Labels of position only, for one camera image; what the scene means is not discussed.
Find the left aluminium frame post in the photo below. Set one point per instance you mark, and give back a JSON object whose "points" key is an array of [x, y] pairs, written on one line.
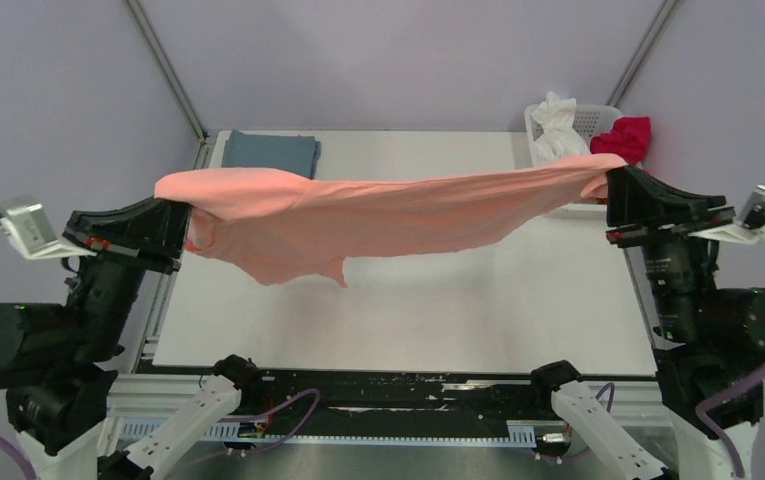
{"points": [[158, 53]]}

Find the folded blue-grey t shirt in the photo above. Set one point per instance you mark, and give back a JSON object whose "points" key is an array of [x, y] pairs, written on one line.
{"points": [[295, 154]]}

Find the pink t shirt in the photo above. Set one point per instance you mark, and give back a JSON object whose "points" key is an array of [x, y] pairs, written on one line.
{"points": [[277, 226]]}

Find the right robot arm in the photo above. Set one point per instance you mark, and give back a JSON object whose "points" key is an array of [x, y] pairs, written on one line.
{"points": [[710, 373]]}

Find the aluminium front rail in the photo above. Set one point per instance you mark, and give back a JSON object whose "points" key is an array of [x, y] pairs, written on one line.
{"points": [[637, 402]]}

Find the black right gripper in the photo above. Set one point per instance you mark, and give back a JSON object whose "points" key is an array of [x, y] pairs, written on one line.
{"points": [[634, 197]]}

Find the crumpled white t shirt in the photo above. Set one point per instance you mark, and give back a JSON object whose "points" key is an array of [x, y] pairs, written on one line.
{"points": [[555, 116]]}

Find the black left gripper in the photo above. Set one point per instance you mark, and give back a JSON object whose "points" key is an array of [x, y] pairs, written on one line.
{"points": [[158, 222]]}

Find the right aluminium frame post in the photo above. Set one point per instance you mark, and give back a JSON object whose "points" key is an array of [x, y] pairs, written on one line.
{"points": [[643, 51]]}

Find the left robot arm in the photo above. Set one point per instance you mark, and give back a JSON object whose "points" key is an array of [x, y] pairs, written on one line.
{"points": [[51, 354]]}

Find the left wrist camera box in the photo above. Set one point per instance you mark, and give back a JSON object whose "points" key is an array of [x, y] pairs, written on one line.
{"points": [[29, 231]]}

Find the white plastic basket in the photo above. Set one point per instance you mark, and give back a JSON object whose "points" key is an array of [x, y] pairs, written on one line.
{"points": [[591, 120]]}

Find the crumpled red t shirt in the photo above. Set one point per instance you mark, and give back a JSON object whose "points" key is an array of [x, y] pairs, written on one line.
{"points": [[630, 138]]}

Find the aluminium frame post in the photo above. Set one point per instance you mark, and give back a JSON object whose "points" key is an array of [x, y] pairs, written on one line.
{"points": [[158, 53], [643, 51]]}

